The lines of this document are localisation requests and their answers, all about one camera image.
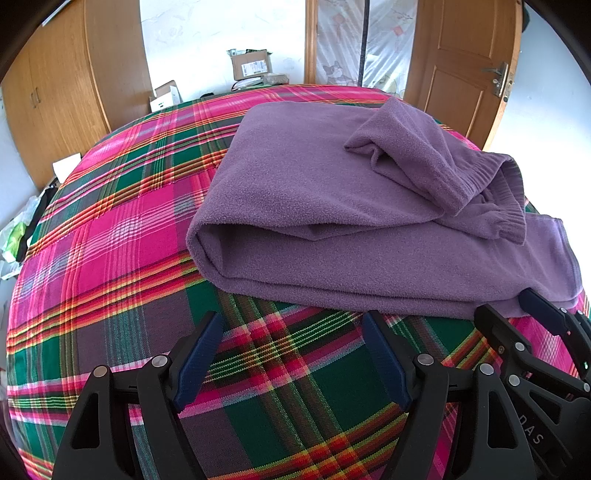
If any purple fleece sweater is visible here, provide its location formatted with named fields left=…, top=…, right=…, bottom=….
left=185, top=97, right=585, bottom=319

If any clear plastic door curtain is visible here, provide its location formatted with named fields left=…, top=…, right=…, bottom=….
left=314, top=0, right=416, bottom=97

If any white cardboard box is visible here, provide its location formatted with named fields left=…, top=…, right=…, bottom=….
left=148, top=80, right=183, bottom=112

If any brown cardboard box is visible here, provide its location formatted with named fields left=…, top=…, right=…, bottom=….
left=229, top=48, right=273, bottom=81

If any wooden wardrobe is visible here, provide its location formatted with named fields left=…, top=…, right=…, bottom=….
left=0, top=0, right=153, bottom=190

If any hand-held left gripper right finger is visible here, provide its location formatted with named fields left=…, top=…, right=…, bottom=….
left=361, top=310, right=527, bottom=480

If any black cloth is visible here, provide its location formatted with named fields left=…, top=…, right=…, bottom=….
left=16, top=185, right=57, bottom=259

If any metal door handle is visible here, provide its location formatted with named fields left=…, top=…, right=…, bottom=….
left=482, top=62, right=513, bottom=97

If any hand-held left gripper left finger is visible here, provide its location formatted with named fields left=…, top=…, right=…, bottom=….
left=53, top=311, right=225, bottom=480

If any wooden door frame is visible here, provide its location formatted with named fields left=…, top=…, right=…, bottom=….
left=305, top=0, right=320, bottom=86

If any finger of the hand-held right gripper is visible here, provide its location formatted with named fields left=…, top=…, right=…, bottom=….
left=474, top=304, right=533, bottom=386
left=518, top=288, right=591, bottom=370

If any wooden door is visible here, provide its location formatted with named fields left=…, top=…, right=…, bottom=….
left=411, top=0, right=520, bottom=153

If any pink green plaid bed sheet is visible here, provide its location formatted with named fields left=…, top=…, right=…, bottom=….
left=7, top=83, right=591, bottom=480

